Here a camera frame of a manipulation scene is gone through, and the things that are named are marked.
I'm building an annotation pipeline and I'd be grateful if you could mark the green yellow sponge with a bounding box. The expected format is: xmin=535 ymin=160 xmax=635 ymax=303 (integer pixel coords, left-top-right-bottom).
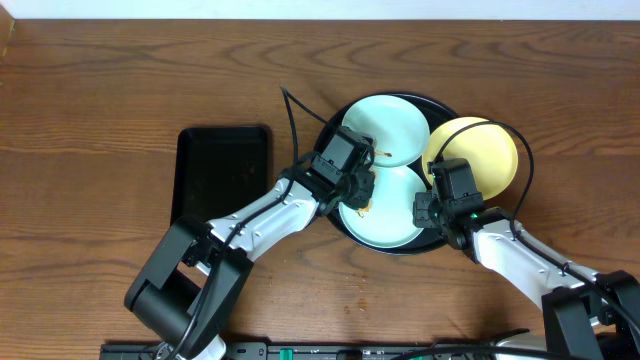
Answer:
xmin=356 ymin=169 xmax=377 ymax=218

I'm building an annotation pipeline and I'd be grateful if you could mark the yellow plate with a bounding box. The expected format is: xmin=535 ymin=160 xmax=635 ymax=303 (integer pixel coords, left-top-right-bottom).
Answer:
xmin=422 ymin=117 xmax=518 ymax=200

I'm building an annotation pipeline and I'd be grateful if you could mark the light blue plate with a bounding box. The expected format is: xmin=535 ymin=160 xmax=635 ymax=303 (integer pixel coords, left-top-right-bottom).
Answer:
xmin=342 ymin=95 xmax=431 ymax=167
xmin=339 ymin=166 xmax=426 ymax=248

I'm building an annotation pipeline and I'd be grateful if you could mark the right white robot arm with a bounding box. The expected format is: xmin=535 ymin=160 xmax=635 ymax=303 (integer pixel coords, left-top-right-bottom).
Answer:
xmin=413 ymin=158 xmax=639 ymax=359

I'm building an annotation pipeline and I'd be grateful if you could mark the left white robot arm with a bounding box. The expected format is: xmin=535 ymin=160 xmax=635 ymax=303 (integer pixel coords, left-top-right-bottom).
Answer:
xmin=124 ymin=126 xmax=375 ymax=359

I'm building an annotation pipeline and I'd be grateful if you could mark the black rectangular tray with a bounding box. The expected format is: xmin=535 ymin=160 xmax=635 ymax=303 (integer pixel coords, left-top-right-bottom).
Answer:
xmin=171 ymin=126 xmax=272 ymax=221

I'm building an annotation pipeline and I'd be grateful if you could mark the right black cable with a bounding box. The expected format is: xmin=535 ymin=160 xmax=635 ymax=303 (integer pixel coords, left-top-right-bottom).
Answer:
xmin=432 ymin=119 xmax=640 ymax=341

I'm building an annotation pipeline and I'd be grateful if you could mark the black cable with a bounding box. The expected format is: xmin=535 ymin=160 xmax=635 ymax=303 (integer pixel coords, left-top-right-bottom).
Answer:
xmin=164 ymin=85 xmax=341 ymax=360
xmin=432 ymin=119 xmax=640 ymax=341

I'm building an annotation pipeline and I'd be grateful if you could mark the left black cable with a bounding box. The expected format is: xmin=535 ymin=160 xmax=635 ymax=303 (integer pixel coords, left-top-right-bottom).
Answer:
xmin=164 ymin=85 xmax=341 ymax=360

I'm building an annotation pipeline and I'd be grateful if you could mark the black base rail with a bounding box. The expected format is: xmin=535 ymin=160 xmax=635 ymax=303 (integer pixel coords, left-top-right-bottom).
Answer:
xmin=98 ymin=341 xmax=551 ymax=360

